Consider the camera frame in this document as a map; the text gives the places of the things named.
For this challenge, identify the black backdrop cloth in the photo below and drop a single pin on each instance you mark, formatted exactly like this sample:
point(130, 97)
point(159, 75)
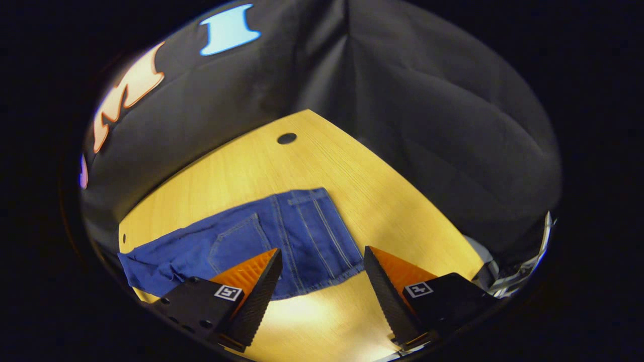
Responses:
point(427, 125)

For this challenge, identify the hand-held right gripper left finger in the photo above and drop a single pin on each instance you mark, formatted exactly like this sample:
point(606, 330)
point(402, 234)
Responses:
point(261, 301)

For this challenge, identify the shiny metal frame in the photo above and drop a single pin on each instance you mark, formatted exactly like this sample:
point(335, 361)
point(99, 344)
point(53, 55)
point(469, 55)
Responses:
point(523, 274)

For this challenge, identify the blue denim jeans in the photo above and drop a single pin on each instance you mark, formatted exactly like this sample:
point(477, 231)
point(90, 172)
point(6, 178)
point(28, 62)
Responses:
point(302, 236)

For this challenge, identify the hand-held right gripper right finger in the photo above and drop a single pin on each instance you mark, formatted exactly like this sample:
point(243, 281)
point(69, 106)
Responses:
point(387, 301)

